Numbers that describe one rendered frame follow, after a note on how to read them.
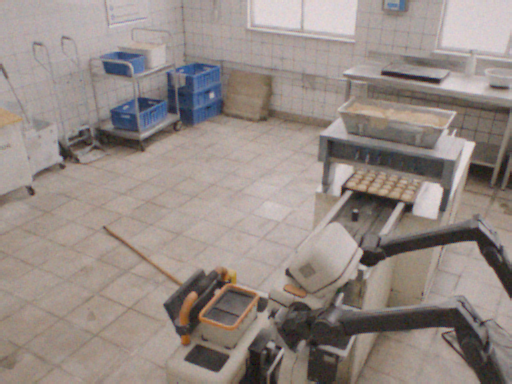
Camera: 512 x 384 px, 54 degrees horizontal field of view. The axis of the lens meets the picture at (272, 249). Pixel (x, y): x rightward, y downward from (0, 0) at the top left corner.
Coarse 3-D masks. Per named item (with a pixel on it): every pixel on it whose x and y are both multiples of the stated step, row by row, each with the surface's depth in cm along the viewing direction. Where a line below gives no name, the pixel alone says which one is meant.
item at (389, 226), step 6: (444, 132) 359; (402, 204) 264; (396, 210) 259; (402, 210) 265; (390, 216) 253; (396, 216) 253; (390, 222) 248; (396, 222) 257; (384, 228) 243; (390, 228) 245; (390, 234) 249; (360, 270) 213; (366, 270) 217; (360, 276) 215
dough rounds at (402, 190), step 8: (360, 168) 300; (360, 176) 287; (368, 176) 288; (384, 176) 289; (392, 176) 289; (352, 184) 278; (360, 184) 279; (368, 184) 280; (376, 184) 279; (384, 184) 282; (392, 184) 279; (400, 184) 280; (408, 184) 285; (416, 184) 280; (368, 192) 275; (376, 192) 274; (384, 192) 271; (392, 192) 271; (400, 192) 273; (408, 192) 271; (416, 192) 276; (408, 200) 266
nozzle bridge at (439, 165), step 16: (336, 128) 279; (320, 144) 273; (336, 144) 278; (352, 144) 274; (368, 144) 261; (384, 144) 260; (400, 144) 260; (448, 144) 262; (464, 144) 269; (320, 160) 278; (336, 160) 277; (352, 160) 275; (384, 160) 270; (416, 160) 262; (432, 160) 258; (448, 160) 246; (400, 176) 265; (416, 176) 261; (432, 176) 259; (448, 176) 250; (448, 192) 265
